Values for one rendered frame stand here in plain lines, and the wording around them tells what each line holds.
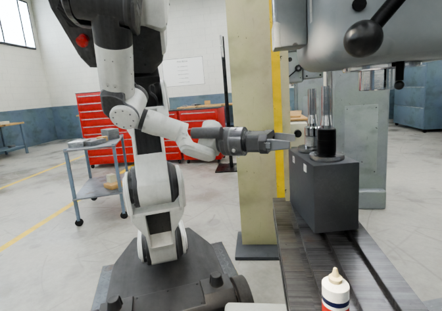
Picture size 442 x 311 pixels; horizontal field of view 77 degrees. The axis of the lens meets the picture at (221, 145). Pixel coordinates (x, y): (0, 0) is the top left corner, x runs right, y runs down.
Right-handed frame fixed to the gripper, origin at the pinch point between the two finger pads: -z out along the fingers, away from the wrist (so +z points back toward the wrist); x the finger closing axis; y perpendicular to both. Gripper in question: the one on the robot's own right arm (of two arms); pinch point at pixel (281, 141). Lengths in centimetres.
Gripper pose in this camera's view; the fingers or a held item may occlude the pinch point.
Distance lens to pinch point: 81.6
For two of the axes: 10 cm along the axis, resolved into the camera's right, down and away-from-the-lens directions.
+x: 3.7, -2.1, 9.0
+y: 0.8, 9.8, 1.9
